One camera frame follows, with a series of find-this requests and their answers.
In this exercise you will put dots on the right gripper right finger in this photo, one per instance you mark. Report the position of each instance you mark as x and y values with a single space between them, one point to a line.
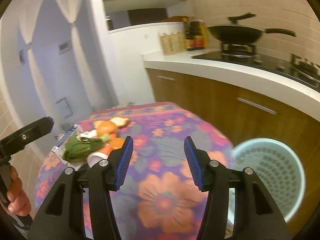
256 215

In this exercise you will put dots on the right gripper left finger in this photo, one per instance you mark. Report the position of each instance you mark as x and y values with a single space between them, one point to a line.
61 214

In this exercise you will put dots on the light blue plastic trash basket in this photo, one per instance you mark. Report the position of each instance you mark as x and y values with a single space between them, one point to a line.
278 167

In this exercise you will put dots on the wooden kitchen cabinet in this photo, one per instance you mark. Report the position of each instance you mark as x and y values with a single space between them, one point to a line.
241 114

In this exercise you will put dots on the person's left hand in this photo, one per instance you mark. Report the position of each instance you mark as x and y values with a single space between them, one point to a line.
19 201

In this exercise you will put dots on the blue white paper carton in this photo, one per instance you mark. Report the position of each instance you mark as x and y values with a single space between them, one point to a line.
64 137

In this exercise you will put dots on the green leafy vegetable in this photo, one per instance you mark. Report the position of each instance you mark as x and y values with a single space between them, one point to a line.
77 150

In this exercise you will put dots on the orange white snack package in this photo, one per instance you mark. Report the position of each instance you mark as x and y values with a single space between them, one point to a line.
98 155

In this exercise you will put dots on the large orange peel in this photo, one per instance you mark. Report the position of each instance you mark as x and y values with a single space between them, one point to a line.
104 127

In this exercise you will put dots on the orange peel near gripper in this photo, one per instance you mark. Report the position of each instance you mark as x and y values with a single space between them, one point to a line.
114 144

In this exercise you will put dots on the white sheer curtain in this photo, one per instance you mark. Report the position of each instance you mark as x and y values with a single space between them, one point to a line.
65 81

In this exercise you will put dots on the floral purple table cloth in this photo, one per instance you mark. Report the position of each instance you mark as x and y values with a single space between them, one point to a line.
159 199

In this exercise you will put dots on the pale orange peel far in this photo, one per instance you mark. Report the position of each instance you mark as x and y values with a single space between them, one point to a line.
119 121

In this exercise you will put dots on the black glass gas stove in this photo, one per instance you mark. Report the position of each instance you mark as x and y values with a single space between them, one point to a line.
297 68

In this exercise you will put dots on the black wok with lid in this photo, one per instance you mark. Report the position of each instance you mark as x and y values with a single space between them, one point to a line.
234 33

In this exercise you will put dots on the red label sauce bottle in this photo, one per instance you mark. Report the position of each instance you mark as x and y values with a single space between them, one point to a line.
199 34

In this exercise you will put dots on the woven beige utensil basket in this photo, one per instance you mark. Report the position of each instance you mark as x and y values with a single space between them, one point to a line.
172 44

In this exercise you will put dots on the dark soy sauce bottle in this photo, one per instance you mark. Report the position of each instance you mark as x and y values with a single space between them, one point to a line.
189 39

